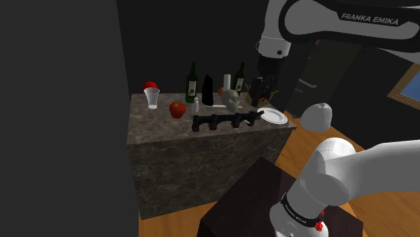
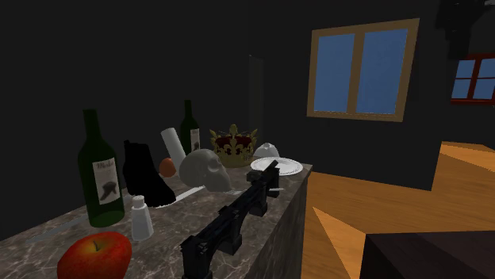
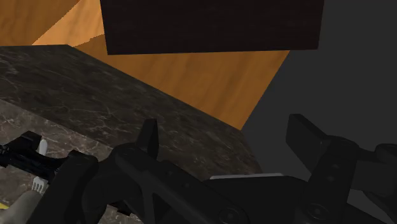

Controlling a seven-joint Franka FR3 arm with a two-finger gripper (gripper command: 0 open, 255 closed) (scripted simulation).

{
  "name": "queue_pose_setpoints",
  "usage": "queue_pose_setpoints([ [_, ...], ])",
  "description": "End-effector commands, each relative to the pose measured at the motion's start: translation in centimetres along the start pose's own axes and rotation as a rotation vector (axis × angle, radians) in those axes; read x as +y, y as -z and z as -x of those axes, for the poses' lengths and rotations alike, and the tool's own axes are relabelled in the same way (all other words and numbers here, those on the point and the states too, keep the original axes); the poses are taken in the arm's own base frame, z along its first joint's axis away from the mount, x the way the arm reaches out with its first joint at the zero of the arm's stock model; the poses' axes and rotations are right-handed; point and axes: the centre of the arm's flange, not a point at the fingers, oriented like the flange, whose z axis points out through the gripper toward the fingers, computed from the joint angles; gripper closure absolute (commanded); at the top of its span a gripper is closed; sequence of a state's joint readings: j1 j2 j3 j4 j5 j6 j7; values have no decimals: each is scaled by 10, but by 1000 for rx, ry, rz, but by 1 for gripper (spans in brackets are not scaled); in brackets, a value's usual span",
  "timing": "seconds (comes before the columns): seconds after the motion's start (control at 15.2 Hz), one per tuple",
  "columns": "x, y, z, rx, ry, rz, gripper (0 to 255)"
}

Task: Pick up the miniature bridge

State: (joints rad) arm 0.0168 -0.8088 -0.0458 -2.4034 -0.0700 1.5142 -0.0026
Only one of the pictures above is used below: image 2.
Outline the gold and red crown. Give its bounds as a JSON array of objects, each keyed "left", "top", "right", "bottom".
[{"left": 209, "top": 124, "right": 259, "bottom": 169}]

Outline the white dome-shaped object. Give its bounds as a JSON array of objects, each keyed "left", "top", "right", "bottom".
[{"left": 253, "top": 142, "right": 281, "bottom": 159}]

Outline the white plate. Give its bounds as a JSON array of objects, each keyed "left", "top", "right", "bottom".
[{"left": 250, "top": 156, "right": 304, "bottom": 177}]

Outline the grey skull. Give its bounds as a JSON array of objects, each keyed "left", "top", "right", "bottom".
[{"left": 178, "top": 148, "right": 234, "bottom": 193}]

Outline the silver fork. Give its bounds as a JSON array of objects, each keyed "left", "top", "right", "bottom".
[{"left": 228, "top": 187, "right": 286, "bottom": 195}]

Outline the small green wine bottle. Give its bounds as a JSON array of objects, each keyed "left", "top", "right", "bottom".
[{"left": 179, "top": 99, "right": 201, "bottom": 155}]

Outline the white cylinder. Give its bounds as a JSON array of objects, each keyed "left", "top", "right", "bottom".
[{"left": 160, "top": 128, "right": 187, "bottom": 171}]

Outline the silver knife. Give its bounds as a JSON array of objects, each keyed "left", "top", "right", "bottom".
[{"left": 154, "top": 185, "right": 207, "bottom": 209}]

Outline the orange fruit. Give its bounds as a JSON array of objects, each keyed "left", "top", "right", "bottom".
[{"left": 159, "top": 157, "right": 178, "bottom": 178}]

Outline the black boot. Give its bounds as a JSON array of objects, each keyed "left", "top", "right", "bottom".
[{"left": 122, "top": 139, "right": 177, "bottom": 208}]

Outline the wooden framed window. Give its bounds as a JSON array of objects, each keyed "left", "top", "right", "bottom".
[{"left": 306, "top": 17, "right": 420, "bottom": 123}]

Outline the white salt shaker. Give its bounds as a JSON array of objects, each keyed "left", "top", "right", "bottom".
[{"left": 130, "top": 194, "right": 155, "bottom": 242}]

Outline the large green wine bottle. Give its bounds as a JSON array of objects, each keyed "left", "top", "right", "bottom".
[{"left": 77, "top": 109, "right": 126, "bottom": 228}]

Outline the red apple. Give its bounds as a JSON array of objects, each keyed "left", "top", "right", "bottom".
[{"left": 56, "top": 231, "right": 133, "bottom": 279}]

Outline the red framed window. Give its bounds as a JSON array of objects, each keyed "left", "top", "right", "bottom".
[{"left": 450, "top": 53, "right": 495, "bottom": 106}]

